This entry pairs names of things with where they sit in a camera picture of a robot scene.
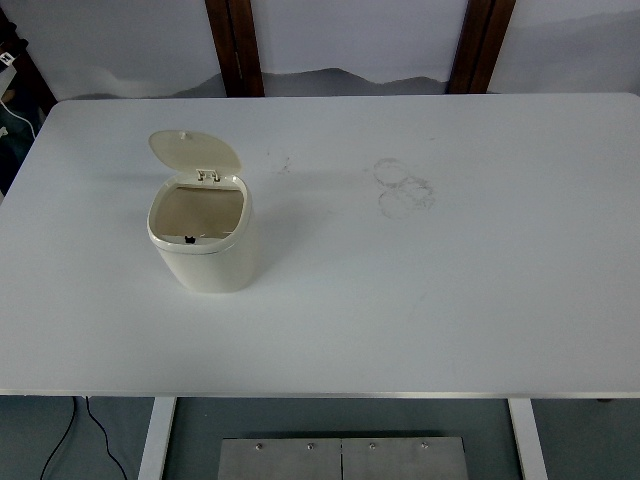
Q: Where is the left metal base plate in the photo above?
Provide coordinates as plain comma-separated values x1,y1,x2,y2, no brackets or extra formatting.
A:
218,438,342,479

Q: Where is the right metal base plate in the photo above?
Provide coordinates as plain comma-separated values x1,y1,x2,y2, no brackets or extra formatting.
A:
342,437,469,479

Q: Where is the far left brown wooden post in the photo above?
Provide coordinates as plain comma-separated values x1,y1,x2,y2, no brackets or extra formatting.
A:
1,11,58,115

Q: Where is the metal base plate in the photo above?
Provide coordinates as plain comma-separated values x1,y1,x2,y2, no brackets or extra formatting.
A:
342,437,469,479
218,438,342,479

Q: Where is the left brown wooden screen post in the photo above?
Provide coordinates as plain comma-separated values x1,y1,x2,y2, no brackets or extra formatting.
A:
204,0,265,98

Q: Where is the black floor cable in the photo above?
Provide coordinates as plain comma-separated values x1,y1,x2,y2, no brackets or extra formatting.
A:
39,395,129,480

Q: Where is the white cable at left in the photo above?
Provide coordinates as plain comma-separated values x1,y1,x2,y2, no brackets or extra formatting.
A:
0,98,39,140

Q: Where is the right white table leg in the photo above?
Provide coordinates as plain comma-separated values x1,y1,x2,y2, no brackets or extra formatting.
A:
508,398,548,480

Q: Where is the right brown wooden screen post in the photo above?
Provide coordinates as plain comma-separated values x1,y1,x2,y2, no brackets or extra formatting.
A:
446,0,516,94

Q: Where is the white table leg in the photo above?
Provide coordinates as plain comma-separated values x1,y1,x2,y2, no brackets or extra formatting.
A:
508,398,548,480
138,397,177,480

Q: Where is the cream desktop trash can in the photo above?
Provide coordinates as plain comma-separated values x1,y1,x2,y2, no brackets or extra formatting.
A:
147,130,258,293

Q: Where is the left white table leg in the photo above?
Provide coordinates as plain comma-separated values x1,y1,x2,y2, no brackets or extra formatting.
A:
138,397,177,480

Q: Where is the brown wooden screen post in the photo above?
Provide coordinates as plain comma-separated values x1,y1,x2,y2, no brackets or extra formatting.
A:
446,0,516,94
204,0,265,98

